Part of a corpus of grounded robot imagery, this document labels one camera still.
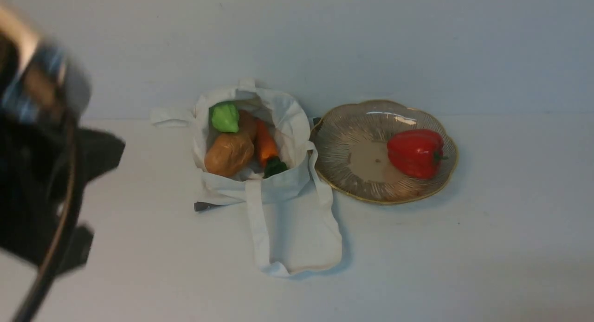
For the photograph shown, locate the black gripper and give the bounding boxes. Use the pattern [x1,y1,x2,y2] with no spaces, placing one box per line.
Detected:
[0,116,125,276]

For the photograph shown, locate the red bell pepper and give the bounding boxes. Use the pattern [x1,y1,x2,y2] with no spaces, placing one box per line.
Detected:
[386,129,448,180]

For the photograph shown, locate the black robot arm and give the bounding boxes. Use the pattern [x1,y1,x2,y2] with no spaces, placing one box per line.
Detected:
[1,2,125,275]

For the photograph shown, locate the white cloth tote bag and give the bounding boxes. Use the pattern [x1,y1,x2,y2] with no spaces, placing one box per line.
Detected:
[150,79,343,278]

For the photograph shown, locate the brown potato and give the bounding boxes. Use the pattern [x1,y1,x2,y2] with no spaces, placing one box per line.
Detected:
[204,132,255,178]

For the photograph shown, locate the light green vegetable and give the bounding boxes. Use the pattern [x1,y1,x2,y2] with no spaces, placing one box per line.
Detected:
[209,102,239,133]

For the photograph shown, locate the orange carrot with green top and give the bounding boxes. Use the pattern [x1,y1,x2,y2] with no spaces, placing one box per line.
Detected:
[255,118,288,179]

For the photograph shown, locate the gold rimmed scalloped glass plate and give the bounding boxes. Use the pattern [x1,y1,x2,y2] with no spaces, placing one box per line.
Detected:
[310,100,459,205]

